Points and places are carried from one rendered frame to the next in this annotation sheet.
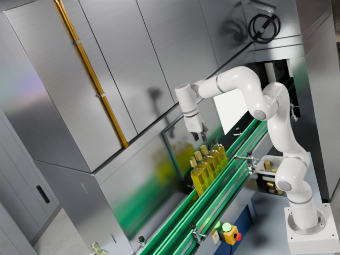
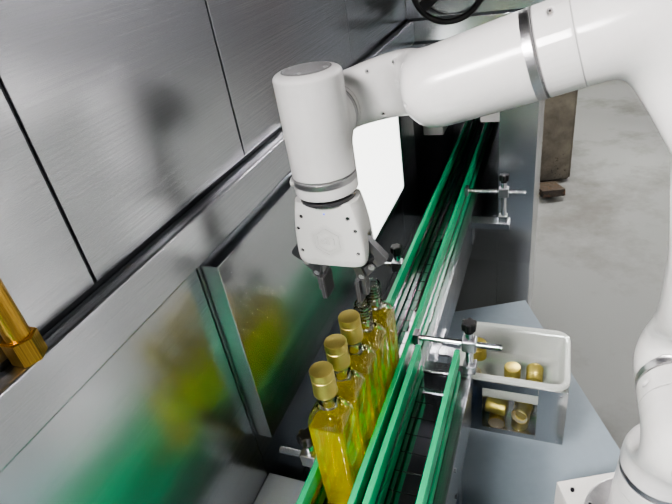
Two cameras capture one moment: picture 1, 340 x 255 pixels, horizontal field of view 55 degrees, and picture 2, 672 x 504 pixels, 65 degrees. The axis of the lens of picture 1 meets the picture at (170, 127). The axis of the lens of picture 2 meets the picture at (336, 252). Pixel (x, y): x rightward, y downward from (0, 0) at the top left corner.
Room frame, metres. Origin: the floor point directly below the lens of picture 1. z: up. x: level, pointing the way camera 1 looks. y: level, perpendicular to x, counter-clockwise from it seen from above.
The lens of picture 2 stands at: (0.99, 0.11, 1.85)
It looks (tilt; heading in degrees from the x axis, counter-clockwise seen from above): 32 degrees down; 338
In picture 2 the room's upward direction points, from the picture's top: 10 degrees counter-clockwise
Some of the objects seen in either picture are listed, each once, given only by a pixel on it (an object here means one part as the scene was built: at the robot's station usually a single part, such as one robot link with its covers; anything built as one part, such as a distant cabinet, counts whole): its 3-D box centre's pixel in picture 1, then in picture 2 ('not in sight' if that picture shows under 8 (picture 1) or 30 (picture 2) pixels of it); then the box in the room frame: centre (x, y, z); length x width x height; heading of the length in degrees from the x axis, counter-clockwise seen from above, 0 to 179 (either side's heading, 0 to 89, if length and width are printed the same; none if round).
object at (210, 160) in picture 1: (211, 171); (362, 394); (1.58, -0.13, 1.16); 0.06 x 0.06 x 0.21; 42
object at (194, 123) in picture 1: (194, 121); (333, 222); (1.58, -0.13, 1.50); 0.10 x 0.07 x 0.11; 42
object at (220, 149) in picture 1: (221, 160); (380, 348); (1.66, -0.22, 1.16); 0.06 x 0.06 x 0.21; 43
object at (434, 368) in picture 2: (249, 172); (448, 379); (1.63, -0.35, 1.02); 0.09 x 0.04 x 0.07; 42
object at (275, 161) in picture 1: (276, 170); (513, 366); (1.62, -0.51, 0.97); 0.22 x 0.17 x 0.09; 42
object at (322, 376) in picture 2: (192, 162); (323, 380); (1.51, -0.05, 1.31); 0.04 x 0.04 x 0.04
